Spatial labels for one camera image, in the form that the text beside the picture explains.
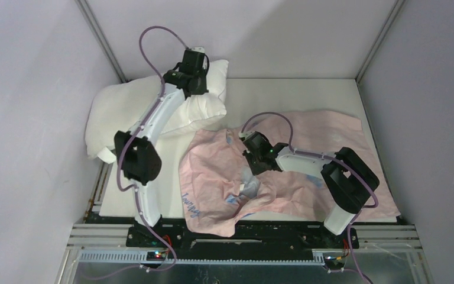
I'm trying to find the right aluminium frame post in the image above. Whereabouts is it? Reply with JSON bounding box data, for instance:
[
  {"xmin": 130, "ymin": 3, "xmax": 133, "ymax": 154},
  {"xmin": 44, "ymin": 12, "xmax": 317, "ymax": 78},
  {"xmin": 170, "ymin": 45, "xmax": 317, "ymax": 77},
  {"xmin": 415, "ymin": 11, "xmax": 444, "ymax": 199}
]
[{"xmin": 355, "ymin": 0, "xmax": 407, "ymax": 85}]

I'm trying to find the aluminium frame post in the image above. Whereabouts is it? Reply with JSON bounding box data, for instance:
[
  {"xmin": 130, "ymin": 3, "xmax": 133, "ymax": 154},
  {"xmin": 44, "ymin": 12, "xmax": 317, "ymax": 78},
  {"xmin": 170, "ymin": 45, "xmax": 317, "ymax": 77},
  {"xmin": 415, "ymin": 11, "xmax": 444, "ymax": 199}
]
[
  {"xmin": 355, "ymin": 0, "xmax": 407, "ymax": 85},
  {"xmin": 75, "ymin": 0, "xmax": 128, "ymax": 83}
]

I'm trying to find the pink and blue pillowcase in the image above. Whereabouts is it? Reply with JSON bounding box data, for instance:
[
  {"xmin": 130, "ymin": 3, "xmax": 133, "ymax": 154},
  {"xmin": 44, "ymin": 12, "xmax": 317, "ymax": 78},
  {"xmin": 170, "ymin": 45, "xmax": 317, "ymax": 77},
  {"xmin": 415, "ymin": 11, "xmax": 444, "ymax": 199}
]
[{"xmin": 179, "ymin": 111, "xmax": 400, "ymax": 237}]

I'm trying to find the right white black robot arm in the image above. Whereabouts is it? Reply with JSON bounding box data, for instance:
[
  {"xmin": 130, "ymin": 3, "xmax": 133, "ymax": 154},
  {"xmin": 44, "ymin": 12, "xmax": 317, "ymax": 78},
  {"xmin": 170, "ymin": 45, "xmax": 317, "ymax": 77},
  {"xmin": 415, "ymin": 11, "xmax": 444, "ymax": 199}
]
[{"xmin": 239, "ymin": 131, "xmax": 380, "ymax": 247}]

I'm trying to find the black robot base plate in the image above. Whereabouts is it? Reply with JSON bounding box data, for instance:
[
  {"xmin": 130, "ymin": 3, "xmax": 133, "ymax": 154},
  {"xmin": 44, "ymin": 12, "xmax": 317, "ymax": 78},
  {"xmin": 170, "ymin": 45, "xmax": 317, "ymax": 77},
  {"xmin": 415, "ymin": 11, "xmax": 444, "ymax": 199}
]
[{"xmin": 126, "ymin": 218, "xmax": 359, "ymax": 260}]

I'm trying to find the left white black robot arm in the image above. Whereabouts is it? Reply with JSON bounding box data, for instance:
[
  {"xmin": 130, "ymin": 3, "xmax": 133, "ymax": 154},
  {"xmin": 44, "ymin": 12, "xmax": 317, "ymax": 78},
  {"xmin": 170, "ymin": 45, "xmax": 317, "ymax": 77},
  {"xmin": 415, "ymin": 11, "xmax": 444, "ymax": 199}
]
[{"xmin": 114, "ymin": 47, "xmax": 210, "ymax": 247}]

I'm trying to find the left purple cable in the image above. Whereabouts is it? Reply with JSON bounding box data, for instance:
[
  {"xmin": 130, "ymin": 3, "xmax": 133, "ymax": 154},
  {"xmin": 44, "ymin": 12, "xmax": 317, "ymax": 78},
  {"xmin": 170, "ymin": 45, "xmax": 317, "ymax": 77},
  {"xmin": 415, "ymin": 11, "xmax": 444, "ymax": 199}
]
[{"xmin": 79, "ymin": 25, "xmax": 191, "ymax": 282}]

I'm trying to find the grey slotted cable duct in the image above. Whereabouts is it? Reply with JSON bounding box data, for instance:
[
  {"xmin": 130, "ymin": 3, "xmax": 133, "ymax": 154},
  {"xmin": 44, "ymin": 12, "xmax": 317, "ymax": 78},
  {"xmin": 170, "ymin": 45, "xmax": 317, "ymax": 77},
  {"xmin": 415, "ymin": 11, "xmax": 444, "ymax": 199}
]
[{"xmin": 77, "ymin": 250, "xmax": 325, "ymax": 266}]

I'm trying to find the left aluminium frame post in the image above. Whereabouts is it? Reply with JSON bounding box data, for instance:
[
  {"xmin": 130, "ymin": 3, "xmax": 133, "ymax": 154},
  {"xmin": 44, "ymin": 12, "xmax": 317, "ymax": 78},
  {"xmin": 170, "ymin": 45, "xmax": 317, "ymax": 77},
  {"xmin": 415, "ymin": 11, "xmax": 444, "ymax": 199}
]
[{"xmin": 75, "ymin": 0, "xmax": 128, "ymax": 83}]

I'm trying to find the white pillow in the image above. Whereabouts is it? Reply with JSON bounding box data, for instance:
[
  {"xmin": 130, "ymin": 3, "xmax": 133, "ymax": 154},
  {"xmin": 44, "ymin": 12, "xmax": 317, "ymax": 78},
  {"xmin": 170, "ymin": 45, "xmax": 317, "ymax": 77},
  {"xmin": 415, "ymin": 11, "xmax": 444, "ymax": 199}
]
[{"xmin": 85, "ymin": 59, "xmax": 229, "ymax": 164}]

